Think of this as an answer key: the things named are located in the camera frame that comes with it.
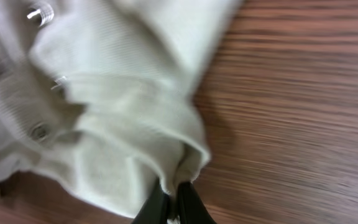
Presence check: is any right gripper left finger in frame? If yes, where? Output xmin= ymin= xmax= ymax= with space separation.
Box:
xmin=131 ymin=180 xmax=170 ymax=224

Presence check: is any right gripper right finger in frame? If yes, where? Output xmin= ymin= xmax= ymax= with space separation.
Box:
xmin=177 ymin=182 xmax=217 ymax=224

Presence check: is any white and beige garment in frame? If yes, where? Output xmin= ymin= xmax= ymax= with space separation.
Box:
xmin=0 ymin=0 xmax=240 ymax=218

